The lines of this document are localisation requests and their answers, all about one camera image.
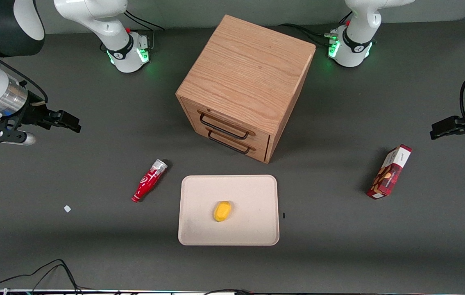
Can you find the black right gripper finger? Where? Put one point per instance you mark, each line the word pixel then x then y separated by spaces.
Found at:
pixel 71 127
pixel 68 116

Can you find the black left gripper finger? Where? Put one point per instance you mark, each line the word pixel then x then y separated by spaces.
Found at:
pixel 447 122
pixel 445 132

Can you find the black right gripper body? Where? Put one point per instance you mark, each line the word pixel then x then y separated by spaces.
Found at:
pixel 35 113

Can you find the red coke bottle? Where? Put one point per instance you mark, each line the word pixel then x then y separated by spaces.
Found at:
pixel 149 180

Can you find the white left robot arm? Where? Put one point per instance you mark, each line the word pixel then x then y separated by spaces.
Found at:
pixel 353 45

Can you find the beige plastic tray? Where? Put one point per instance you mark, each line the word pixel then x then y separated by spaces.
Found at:
pixel 248 205

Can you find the red cookie box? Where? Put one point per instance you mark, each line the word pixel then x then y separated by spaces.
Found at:
pixel 390 172

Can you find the yellow lemon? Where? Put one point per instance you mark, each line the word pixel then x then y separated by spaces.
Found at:
pixel 222 211

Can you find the wooden drawer cabinet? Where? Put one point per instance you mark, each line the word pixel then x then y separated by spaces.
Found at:
pixel 248 69

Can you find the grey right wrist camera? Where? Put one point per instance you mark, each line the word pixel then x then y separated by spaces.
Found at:
pixel 7 135

